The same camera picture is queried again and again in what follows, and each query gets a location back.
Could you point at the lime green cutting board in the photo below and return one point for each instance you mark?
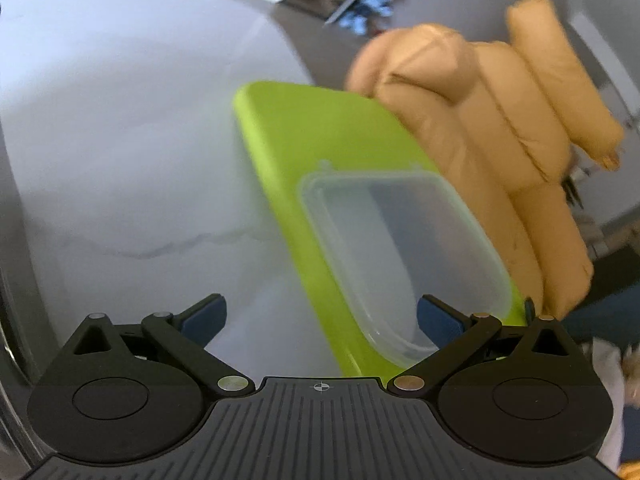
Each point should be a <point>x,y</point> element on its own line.
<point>290,160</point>

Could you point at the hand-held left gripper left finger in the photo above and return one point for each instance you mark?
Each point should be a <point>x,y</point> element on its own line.
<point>205,319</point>

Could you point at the blue rag doll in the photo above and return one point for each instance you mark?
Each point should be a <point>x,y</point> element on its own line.
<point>372,0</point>

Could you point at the clear plastic container lid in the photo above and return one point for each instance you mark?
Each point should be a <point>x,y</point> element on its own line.
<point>390,240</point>

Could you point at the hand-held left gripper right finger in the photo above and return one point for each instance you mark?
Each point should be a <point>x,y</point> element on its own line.
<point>442,322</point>

